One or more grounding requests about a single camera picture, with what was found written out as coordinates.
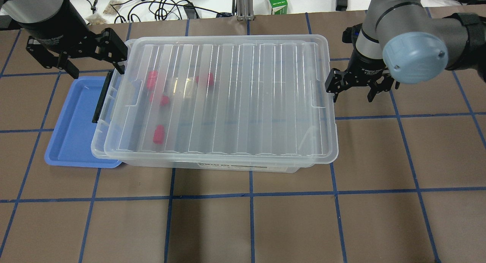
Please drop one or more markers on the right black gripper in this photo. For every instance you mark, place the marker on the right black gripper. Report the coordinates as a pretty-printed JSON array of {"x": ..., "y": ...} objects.
[{"x": 366, "y": 63}]

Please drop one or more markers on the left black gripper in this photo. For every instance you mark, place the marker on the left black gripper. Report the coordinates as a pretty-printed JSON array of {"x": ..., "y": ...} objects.
[{"x": 57, "y": 24}]

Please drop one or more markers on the red block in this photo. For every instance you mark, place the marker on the red block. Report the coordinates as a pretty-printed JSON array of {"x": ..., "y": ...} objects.
[
  {"x": 206, "y": 81},
  {"x": 164, "y": 101},
  {"x": 159, "y": 134},
  {"x": 151, "y": 80}
]

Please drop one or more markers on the clear plastic box lid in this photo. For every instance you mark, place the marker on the clear plastic box lid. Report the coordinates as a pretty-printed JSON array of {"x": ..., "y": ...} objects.
[{"x": 224, "y": 100}]

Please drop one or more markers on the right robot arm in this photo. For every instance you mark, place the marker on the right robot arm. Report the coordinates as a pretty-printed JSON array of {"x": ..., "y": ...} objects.
[{"x": 399, "y": 43}]

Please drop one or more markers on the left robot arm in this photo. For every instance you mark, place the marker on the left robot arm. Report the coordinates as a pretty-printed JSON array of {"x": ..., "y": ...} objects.
[{"x": 58, "y": 34}]

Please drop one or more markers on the black box latch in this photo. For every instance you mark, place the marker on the black box latch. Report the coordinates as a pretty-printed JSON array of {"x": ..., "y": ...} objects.
[{"x": 102, "y": 96}]

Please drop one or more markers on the clear plastic storage box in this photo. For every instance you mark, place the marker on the clear plastic storage box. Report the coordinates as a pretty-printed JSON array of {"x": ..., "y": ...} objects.
[{"x": 212, "y": 156}]

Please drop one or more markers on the red block in box front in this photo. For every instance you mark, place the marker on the red block in box front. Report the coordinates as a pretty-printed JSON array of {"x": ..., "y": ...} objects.
[{"x": 159, "y": 134}]

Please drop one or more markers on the blue plastic tray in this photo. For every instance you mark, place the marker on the blue plastic tray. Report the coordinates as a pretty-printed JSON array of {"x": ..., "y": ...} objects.
[{"x": 70, "y": 142}]

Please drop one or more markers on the green white carton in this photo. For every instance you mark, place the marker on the green white carton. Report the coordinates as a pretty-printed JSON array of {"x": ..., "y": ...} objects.
[{"x": 278, "y": 7}]

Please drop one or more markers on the red block under lid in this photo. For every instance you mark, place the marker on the red block under lid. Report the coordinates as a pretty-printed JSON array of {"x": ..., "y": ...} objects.
[{"x": 206, "y": 81}]

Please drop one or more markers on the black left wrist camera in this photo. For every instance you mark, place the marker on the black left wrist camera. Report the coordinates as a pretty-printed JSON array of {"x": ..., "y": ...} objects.
[{"x": 351, "y": 34}]

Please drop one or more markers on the aluminium frame post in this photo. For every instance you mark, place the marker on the aluminium frame post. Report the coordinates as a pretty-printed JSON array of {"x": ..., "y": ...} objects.
[{"x": 243, "y": 10}]

